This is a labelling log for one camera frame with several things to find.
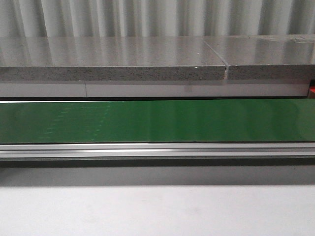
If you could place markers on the grey granite slab left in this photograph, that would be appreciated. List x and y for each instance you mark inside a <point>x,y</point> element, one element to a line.
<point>94,58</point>

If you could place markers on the grey granite slab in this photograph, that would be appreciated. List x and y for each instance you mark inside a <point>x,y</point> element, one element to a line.
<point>94,58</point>
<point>266,57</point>

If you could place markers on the green conveyor belt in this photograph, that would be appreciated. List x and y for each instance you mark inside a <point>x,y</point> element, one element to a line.
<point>222,120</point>

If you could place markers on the grey granite slab right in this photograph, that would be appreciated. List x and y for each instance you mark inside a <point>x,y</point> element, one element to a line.
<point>266,57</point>

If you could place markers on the white curtain backdrop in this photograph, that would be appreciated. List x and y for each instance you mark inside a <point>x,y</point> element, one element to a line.
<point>155,17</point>

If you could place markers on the aluminium conveyor frame rail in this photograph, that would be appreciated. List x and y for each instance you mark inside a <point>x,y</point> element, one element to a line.
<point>158,150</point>

